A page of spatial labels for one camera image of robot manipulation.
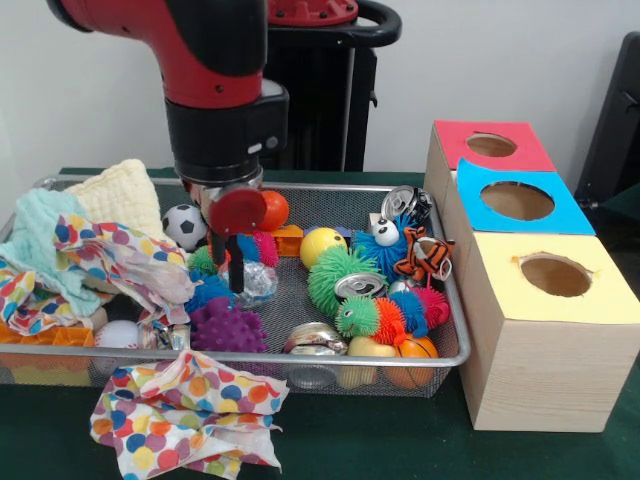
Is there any small soccer ball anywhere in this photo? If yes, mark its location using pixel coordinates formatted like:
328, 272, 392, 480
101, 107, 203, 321
162, 204, 209, 251

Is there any small red ball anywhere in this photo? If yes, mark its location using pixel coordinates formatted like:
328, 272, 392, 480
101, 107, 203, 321
258, 190, 290, 233

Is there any wooden box with three holes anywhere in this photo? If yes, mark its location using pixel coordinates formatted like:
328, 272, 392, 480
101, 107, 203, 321
424, 120, 640, 433

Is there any orange striped tiger toy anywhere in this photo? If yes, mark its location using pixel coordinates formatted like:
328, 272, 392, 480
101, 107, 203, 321
393, 225, 456, 284

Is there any rainbow spiky caterpillar toy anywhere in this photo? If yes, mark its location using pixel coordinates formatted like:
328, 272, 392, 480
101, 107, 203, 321
335, 290, 452, 347

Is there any clear wire mesh bin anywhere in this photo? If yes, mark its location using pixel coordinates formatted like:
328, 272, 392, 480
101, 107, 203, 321
0, 176, 471, 403

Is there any green cloth side table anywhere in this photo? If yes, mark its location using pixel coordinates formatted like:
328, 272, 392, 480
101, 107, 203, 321
598, 183, 640, 223

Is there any yellow ball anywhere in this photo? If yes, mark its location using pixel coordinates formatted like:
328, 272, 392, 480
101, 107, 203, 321
300, 227, 348, 269

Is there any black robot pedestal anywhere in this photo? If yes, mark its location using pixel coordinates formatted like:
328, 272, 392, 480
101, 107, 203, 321
265, 0, 403, 171

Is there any black upright panel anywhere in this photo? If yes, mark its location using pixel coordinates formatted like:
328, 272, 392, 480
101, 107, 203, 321
583, 32, 640, 216

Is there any mint green knitted cloth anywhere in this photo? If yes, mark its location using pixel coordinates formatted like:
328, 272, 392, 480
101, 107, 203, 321
0, 190, 101, 316

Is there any white knitted cloth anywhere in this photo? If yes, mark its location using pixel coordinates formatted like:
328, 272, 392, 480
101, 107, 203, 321
68, 160, 166, 241

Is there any purple spiky ball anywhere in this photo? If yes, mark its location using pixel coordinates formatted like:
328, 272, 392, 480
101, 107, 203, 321
190, 297, 269, 354

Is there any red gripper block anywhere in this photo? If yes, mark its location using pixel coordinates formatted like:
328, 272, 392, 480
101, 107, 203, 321
207, 185, 269, 294

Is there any green spiky ball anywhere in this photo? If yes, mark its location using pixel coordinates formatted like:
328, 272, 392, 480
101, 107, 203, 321
307, 245, 386, 316

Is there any polka dot cloth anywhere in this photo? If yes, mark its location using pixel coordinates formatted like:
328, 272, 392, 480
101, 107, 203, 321
55, 215, 196, 321
90, 352, 290, 480

